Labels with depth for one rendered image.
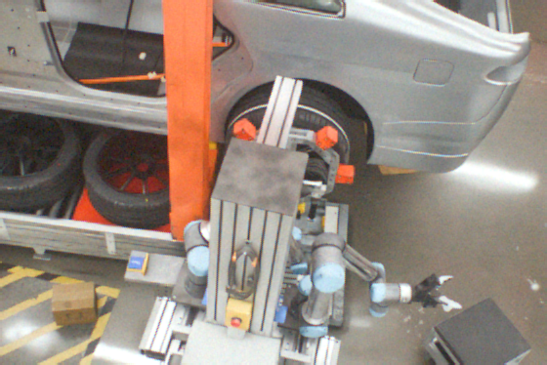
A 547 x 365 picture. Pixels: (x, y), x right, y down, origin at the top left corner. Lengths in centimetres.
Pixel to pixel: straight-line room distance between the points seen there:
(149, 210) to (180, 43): 146
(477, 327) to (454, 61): 146
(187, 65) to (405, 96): 121
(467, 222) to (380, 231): 60
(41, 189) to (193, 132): 133
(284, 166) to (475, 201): 291
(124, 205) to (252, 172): 190
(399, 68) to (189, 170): 109
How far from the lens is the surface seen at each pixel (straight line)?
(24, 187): 414
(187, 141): 315
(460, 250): 470
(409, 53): 339
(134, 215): 404
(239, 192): 212
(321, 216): 443
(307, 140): 350
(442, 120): 370
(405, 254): 457
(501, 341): 406
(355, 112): 411
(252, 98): 367
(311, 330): 303
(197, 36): 272
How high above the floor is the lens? 372
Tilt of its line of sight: 52 degrees down
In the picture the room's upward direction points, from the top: 10 degrees clockwise
